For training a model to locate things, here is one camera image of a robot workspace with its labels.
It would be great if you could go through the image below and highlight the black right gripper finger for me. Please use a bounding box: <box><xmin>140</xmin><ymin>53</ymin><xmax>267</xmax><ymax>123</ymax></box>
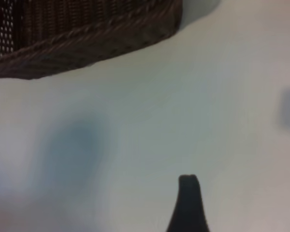
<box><xmin>165</xmin><ymin>174</ymin><xmax>210</xmax><ymax>232</ymax></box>

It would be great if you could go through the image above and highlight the dark brown wicker basket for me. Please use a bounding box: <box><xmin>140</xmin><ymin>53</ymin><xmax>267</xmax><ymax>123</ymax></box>
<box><xmin>0</xmin><ymin>0</ymin><xmax>184</xmax><ymax>80</ymax></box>

